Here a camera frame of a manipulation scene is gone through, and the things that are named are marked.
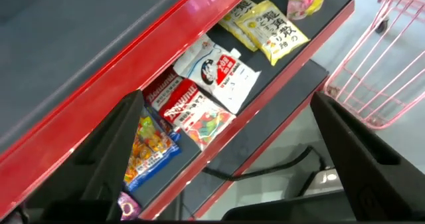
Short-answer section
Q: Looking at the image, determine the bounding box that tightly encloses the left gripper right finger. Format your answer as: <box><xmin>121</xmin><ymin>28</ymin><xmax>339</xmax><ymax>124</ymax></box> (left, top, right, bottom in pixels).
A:
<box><xmin>309</xmin><ymin>91</ymin><xmax>425</xmax><ymax>222</ymax></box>

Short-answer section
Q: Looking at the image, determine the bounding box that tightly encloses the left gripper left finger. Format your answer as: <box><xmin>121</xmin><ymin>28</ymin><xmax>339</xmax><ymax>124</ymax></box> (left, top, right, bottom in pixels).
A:
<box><xmin>26</xmin><ymin>90</ymin><xmax>145</xmax><ymax>222</ymax></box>

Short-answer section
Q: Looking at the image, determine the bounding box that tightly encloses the red black shop shelf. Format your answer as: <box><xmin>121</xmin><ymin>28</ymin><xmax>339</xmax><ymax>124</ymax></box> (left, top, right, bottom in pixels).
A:
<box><xmin>0</xmin><ymin>0</ymin><xmax>355</xmax><ymax>221</ymax></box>

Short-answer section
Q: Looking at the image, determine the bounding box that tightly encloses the pink shopping cart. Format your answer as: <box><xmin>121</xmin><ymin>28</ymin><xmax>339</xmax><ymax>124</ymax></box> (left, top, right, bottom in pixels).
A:
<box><xmin>323</xmin><ymin>0</ymin><xmax>425</xmax><ymax>130</ymax></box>

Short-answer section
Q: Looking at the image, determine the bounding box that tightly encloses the blue candy pack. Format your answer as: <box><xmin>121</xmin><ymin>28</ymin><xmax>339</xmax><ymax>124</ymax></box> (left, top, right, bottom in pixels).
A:
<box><xmin>145</xmin><ymin>104</ymin><xmax>182</xmax><ymax>142</ymax></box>
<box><xmin>123</xmin><ymin>106</ymin><xmax>182</xmax><ymax>193</ymax></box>

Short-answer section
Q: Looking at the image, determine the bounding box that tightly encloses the purple snack pack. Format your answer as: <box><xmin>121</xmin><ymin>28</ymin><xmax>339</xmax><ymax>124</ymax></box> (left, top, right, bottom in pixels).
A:
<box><xmin>117</xmin><ymin>191</ymin><xmax>143</xmax><ymax>221</ymax></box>

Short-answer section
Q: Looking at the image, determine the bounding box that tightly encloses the red white candy pack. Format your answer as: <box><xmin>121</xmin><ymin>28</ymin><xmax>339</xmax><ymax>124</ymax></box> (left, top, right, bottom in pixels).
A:
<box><xmin>158</xmin><ymin>78</ymin><xmax>237</xmax><ymax>152</ymax></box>
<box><xmin>143</xmin><ymin>66</ymin><xmax>184</xmax><ymax>112</ymax></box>

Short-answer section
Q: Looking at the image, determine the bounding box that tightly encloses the black cable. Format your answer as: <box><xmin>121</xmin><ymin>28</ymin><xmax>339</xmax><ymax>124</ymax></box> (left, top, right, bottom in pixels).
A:
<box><xmin>201</xmin><ymin>145</ymin><xmax>328</xmax><ymax>198</ymax></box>

